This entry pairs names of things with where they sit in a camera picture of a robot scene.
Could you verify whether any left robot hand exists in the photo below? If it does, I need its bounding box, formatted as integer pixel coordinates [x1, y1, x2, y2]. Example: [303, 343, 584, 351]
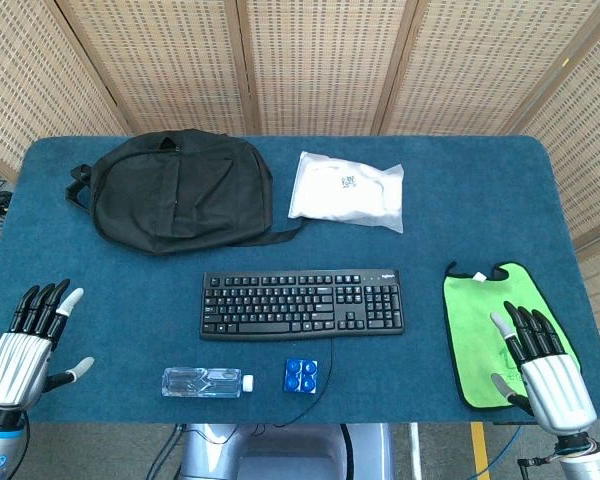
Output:
[0, 278, 96, 412]

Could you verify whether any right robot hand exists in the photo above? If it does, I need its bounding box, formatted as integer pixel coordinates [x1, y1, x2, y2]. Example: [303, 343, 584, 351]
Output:
[489, 300, 598, 436]

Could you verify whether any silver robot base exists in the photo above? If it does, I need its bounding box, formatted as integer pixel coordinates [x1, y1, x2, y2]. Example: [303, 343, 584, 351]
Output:
[178, 422, 397, 480]

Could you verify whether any black computer keyboard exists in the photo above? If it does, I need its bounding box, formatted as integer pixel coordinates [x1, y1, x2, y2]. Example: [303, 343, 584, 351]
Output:
[199, 269, 407, 343]

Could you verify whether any green microfiber cloth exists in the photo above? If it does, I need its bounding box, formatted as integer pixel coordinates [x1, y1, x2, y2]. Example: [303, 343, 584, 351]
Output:
[442, 260, 583, 411]

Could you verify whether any clear plastic water bottle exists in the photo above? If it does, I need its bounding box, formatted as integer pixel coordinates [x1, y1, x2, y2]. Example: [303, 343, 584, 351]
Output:
[160, 366, 256, 400]

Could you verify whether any black backpack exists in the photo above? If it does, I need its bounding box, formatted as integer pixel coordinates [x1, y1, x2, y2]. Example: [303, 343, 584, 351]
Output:
[65, 128, 304, 257]

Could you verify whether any blue four-cup pack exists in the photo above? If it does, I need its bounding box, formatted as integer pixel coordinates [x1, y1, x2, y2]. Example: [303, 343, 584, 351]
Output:
[282, 357, 319, 395]

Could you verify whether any white plastic package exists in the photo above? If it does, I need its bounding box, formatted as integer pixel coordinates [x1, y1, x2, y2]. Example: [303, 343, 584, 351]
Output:
[287, 150, 406, 235]

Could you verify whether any blue table mat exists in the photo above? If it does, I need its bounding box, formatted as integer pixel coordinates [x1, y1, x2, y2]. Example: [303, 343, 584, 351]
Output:
[0, 133, 600, 425]

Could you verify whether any woven folding screen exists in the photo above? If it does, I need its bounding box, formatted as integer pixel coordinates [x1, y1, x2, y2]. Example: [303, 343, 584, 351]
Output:
[0, 0, 600, 361]

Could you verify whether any thin black cable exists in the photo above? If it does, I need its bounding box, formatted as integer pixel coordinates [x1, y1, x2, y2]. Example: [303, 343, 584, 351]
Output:
[273, 337, 335, 429]

